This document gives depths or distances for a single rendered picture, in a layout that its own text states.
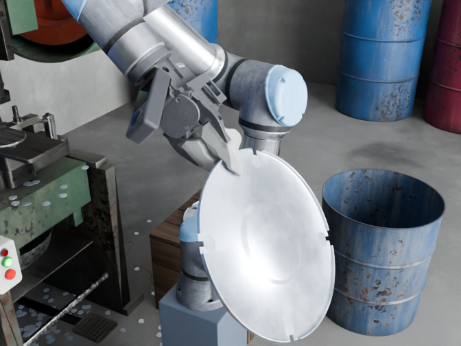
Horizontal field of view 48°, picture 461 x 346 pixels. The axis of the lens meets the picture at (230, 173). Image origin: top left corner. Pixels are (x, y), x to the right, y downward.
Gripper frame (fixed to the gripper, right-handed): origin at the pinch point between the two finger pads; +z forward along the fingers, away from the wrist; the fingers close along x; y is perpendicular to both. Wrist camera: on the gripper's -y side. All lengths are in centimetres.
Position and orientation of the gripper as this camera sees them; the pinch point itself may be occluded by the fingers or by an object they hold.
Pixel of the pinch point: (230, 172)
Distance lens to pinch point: 74.6
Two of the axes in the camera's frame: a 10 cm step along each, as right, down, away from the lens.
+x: -6.5, 5.0, 5.8
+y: 3.9, -4.3, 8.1
